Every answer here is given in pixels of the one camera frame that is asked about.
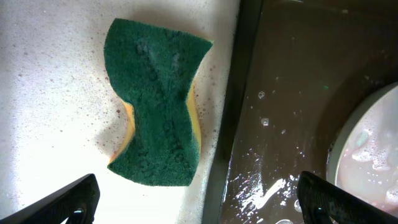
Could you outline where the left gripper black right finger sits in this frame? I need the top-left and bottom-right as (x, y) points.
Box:
(297, 171), (397, 224)

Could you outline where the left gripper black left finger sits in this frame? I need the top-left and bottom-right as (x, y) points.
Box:
(1, 174), (100, 224)

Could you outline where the green and yellow sponge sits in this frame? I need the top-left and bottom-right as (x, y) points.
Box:
(104, 19), (213, 186)

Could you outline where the black tray with soapy foam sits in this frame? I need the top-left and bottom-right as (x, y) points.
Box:
(0, 0), (265, 224)

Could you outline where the brown plastic tray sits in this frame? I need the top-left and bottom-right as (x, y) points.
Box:
(215, 1), (397, 223)

